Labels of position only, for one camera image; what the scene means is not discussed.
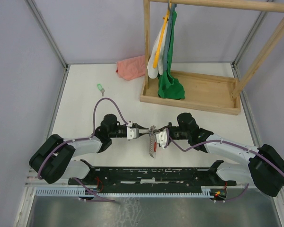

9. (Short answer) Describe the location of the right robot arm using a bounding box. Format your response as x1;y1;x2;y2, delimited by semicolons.
166;113;284;197

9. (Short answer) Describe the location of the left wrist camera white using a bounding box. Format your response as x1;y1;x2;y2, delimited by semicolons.
126;121;139;140

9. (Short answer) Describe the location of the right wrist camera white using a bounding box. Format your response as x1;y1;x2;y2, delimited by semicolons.
155;130;169;149

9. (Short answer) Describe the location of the yellow clothes hanger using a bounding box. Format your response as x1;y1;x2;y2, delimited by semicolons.
152;0;172;69

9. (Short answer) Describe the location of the pink cloth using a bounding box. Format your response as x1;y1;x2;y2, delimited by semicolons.
115;55;145;81

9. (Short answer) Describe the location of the grey clothes hanger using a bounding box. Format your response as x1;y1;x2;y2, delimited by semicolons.
163;3;177;71

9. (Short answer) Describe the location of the key with green tag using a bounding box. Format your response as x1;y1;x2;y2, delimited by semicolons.
97;84;105;96

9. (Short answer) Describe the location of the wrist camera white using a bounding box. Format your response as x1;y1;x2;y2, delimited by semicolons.
126;121;139;140
155;130;169;149

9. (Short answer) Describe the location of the green hanging garment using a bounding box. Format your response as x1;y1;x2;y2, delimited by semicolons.
158;11;185;100

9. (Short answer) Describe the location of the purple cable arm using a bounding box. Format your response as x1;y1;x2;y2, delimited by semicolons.
164;125;284;203
37;98;133;202

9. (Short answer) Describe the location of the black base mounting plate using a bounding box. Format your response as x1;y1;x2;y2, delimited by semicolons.
68;160;236;194

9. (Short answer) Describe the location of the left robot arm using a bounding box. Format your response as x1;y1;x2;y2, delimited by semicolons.
29;114;168;184

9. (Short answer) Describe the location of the white hanging garment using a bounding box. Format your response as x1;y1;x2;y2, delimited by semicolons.
147;26;169;79

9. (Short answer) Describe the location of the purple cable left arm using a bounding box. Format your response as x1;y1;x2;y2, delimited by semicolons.
37;98;133;202

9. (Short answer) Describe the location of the wooden clothes rack tray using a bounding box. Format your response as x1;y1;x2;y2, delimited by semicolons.
140;0;284;115

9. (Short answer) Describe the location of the grey slotted cable duct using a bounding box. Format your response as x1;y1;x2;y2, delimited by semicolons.
35;186;216;197

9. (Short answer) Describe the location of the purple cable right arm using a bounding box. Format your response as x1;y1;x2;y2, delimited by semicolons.
164;125;284;203

